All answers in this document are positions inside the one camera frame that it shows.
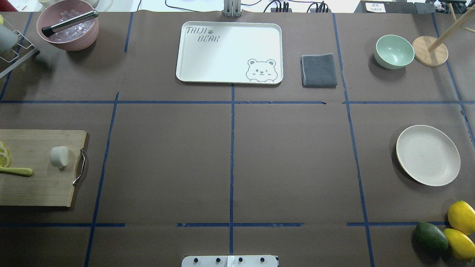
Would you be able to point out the aluminium frame post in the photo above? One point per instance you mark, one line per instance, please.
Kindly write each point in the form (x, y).
(232, 8)

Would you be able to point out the clear acrylic cup rack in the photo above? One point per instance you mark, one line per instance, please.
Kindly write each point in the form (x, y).
(16, 47)

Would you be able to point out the white steamed bun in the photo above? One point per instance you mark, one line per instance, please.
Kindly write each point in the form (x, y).
(59, 156)

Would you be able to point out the mint green bowl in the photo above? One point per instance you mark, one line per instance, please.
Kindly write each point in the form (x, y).
(393, 52)

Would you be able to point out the yellow lemon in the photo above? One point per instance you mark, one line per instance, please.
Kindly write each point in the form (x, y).
(461, 247)
(461, 217)

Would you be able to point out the folded grey cloth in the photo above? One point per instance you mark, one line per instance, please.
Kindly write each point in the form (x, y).
(318, 71)

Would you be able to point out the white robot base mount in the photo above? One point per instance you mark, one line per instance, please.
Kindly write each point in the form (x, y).
(231, 261)

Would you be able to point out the white bear serving tray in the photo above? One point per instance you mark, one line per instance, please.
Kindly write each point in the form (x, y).
(230, 52)

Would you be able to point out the wooden mug tree stand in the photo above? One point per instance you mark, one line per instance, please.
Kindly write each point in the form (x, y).
(431, 51)

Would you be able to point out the pink bowl with ice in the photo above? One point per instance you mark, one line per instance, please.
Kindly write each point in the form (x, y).
(75, 38)

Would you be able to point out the lemon slices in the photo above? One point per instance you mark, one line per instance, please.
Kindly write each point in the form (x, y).
(5, 159)

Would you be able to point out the steel black ice tongs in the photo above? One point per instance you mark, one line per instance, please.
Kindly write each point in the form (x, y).
(81, 19)

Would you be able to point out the bamboo cutting board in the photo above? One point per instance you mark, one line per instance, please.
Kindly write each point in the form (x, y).
(48, 185)

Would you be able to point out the yellow-green plastic knife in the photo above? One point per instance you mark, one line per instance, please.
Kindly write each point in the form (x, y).
(27, 172)

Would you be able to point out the green avocado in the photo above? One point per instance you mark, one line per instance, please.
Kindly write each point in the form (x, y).
(430, 238)

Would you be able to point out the beige round plate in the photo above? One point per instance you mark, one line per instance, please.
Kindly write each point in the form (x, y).
(428, 155)

